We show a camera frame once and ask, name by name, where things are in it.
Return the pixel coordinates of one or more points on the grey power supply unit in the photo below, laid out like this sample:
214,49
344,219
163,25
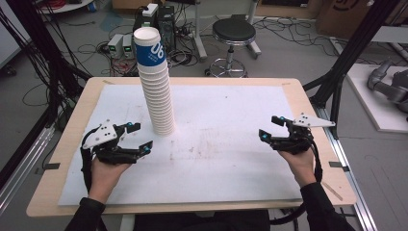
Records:
128,45
115,45

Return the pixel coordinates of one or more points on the white table leg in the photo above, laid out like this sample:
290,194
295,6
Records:
127,223

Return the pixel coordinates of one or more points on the person's left hand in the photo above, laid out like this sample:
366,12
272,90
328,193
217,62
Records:
104,179

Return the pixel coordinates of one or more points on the round white table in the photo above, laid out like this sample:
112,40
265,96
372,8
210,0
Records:
64,6

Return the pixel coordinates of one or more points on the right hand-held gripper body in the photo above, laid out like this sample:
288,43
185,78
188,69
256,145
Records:
296,141

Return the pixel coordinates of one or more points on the brown cardboard box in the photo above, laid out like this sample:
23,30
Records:
349,16

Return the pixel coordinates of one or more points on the stack of white paper cups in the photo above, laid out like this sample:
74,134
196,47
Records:
157,96

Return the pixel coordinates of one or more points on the black tape strip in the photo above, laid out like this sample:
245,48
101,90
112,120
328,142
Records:
51,166
338,165

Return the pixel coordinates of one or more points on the brown tape strip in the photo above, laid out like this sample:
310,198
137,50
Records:
332,191
108,82
285,84

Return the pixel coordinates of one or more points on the black round stool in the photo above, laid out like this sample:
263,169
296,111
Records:
234,30

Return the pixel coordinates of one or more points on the black computer tower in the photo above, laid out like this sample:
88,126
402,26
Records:
166,25

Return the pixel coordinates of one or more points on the white floor platform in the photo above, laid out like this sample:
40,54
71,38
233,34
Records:
378,112

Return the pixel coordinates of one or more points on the grey metal stand leg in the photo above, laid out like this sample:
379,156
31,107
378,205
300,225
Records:
253,45
199,35

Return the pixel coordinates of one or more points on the person's black clothed lap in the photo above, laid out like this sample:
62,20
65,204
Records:
198,221

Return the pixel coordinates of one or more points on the person's right hand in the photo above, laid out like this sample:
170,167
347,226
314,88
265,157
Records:
301,166

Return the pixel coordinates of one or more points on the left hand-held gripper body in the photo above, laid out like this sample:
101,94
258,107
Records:
106,150

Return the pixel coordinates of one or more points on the aluminium rail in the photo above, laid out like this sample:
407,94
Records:
22,173
349,179

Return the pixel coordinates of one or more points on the black metal frame post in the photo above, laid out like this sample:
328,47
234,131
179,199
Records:
356,48

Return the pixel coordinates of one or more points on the white power adapter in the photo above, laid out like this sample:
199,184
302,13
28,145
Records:
150,9

